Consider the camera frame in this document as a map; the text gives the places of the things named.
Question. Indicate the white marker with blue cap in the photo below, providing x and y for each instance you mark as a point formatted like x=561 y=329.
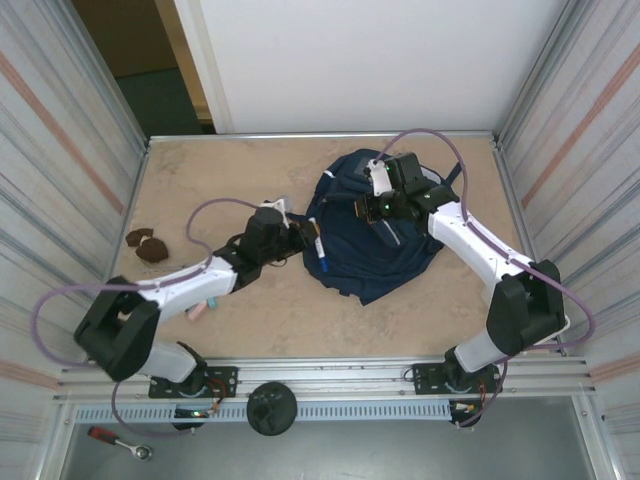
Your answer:
x=320 y=250

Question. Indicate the navy blue backpack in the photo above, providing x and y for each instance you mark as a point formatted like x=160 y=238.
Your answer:
x=360 y=255

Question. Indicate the pink eraser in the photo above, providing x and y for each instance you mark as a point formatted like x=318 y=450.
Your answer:
x=196 y=312

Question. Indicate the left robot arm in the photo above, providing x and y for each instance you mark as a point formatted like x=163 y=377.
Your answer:
x=190 y=285

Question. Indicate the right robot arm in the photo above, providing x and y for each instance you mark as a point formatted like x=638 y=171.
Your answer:
x=470 y=240

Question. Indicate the aluminium table edge bar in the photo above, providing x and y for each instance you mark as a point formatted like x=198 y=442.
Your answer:
x=250 y=136

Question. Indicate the large brown lump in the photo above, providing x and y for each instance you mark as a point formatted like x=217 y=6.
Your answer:
x=152 y=251

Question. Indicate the small brown lump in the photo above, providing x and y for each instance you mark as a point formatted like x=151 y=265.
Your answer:
x=137 y=235

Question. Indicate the black round knob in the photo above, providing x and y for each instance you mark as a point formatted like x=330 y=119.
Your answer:
x=272 y=409

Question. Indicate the grey and white tray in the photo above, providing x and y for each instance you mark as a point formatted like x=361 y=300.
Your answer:
x=568 y=324

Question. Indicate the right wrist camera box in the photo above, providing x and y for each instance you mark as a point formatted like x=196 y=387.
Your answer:
x=377 y=177

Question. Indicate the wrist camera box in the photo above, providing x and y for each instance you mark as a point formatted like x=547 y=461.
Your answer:
x=377 y=177
x=276 y=207

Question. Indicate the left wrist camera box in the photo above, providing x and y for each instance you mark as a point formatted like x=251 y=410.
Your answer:
x=276 y=207

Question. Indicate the aluminium mounting rail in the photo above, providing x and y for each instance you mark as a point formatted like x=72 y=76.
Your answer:
x=325 y=372

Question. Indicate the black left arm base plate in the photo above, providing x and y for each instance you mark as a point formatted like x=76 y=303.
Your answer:
x=225 y=380

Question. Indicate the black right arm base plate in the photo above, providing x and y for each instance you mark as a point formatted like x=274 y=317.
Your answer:
x=425 y=380

